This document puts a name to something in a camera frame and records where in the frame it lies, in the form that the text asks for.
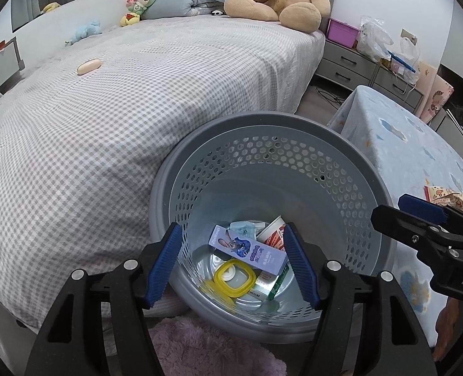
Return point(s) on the blue stick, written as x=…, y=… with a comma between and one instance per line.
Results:
x=400, y=60

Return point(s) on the grey checked bed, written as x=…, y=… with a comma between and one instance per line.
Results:
x=98, y=145

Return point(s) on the white board with red trim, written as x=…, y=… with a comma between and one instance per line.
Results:
x=4, y=60

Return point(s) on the light blue plush toy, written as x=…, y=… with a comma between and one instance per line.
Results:
x=84, y=31

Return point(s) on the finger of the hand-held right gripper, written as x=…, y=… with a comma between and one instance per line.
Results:
x=396, y=221
x=421, y=207

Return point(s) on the pink storage box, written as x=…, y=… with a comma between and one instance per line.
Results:
x=343, y=33

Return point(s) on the grey perforated plastic basket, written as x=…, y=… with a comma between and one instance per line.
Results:
x=255, y=156

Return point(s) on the small yellow red plush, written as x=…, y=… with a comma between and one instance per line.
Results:
x=130, y=18

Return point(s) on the grey nightstand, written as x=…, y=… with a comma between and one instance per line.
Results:
x=396, y=88
x=345, y=62

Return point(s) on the small clear round cap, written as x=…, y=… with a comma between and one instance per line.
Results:
x=228, y=274

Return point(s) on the clear plastic bag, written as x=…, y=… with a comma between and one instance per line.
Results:
x=374, y=39
x=409, y=56

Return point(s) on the blue printed table cover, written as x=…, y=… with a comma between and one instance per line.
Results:
x=392, y=149

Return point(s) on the large tan teddy bear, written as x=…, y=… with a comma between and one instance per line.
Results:
x=294, y=4

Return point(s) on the wall socket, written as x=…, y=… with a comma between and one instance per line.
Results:
x=409, y=35

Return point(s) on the pink cartoon foam board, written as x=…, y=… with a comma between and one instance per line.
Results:
x=425, y=82
x=437, y=100

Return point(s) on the person's right hand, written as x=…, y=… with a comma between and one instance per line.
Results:
x=449, y=329

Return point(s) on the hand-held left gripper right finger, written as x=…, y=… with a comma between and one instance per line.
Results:
x=300, y=266

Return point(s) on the red striped paper cup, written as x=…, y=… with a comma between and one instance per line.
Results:
x=272, y=233

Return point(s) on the light blue wipes packet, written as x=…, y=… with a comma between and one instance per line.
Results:
x=243, y=227

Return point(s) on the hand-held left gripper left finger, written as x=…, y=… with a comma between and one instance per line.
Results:
x=164, y=262

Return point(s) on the yellow plush toy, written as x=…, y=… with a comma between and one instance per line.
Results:
x=51, y=7

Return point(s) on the pink fluffy rug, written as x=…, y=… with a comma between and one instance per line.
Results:
x=208, y=348

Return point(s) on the purple cardboard box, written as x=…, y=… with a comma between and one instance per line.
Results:
x=247, y=246

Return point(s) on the red white packet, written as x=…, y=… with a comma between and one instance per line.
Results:
x=445, y=195

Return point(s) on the white green cartoon carton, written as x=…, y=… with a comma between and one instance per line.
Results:
x=266, y=286

